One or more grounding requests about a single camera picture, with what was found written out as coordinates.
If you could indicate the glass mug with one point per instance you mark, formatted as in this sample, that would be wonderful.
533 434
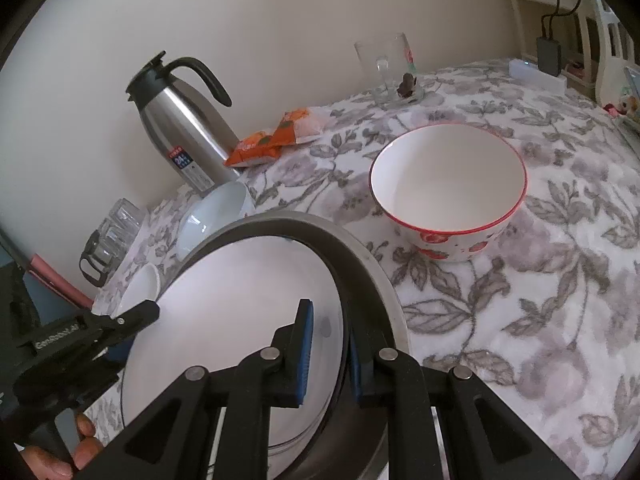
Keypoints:
384 60

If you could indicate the dark hair clip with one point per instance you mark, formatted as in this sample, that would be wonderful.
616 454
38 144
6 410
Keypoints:
407 86

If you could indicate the small drinking glass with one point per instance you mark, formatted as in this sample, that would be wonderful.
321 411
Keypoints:
122 224

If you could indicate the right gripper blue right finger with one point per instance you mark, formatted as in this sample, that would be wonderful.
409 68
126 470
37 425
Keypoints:
445 425

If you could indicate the stainless steel thermos jug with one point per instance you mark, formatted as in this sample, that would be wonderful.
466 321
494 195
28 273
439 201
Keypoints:
175 102

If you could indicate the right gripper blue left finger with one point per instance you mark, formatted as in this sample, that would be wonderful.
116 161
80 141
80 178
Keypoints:
214 424

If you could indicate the black power adapter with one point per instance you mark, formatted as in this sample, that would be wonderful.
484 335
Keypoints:
549 56

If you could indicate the orange snack packet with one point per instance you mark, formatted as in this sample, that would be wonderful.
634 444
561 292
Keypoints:
300 126
254 150

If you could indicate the white square bowl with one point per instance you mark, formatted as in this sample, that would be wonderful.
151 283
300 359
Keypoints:
145 285

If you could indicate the red rim strawberry bowl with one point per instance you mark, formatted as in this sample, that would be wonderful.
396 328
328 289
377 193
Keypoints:
450 188

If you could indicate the pale blue ceramic bowl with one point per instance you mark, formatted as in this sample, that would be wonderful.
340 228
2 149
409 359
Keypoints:
224 205

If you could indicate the left hand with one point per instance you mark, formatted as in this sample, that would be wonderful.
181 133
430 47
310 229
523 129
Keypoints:
46 466

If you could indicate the large steel basin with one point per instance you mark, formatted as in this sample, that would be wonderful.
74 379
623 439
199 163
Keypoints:
350 442

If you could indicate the white plastic chair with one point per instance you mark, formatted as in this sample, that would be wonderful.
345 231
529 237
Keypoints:
618 65

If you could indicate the right orange snack packet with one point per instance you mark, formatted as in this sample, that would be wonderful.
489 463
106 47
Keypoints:
300 126

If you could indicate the white power strip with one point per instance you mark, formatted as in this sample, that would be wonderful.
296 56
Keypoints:
529 73

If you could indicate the floral grey tablecloth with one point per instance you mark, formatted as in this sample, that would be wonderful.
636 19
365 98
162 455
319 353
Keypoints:
548 315

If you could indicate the left orange snack packet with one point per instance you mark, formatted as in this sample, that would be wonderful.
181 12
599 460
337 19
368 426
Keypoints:
254 150

